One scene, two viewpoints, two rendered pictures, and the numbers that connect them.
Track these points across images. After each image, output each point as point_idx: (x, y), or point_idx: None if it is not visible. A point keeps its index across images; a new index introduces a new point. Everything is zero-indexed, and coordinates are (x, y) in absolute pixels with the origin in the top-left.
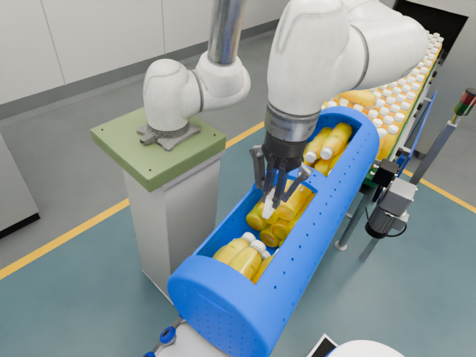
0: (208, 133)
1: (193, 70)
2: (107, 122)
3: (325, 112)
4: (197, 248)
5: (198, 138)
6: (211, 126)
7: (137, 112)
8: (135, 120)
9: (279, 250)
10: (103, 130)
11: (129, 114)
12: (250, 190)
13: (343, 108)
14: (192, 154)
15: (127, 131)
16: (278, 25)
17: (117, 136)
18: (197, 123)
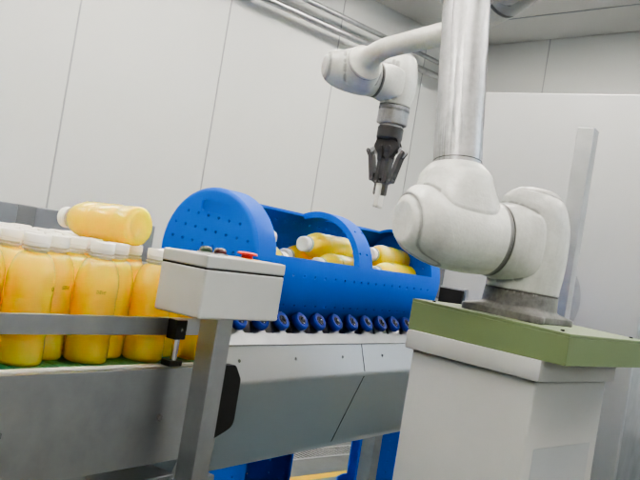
0: (446, 304)
1: (500, 203)
2: (636, 340)
3: (259, 207)
4: (421, 275)
5: (460, 306)
6: (445, 305)
7: (604, 336)
8: (591, 332)
9: (362, 227)
10: (628, 337)
11: (612, 337)
12: (374, 269)
13: (234, 191)
14: (460, 304)
15: (586, 330)
16: (417, 70)
17: (595, 330)
18: (473, 310)
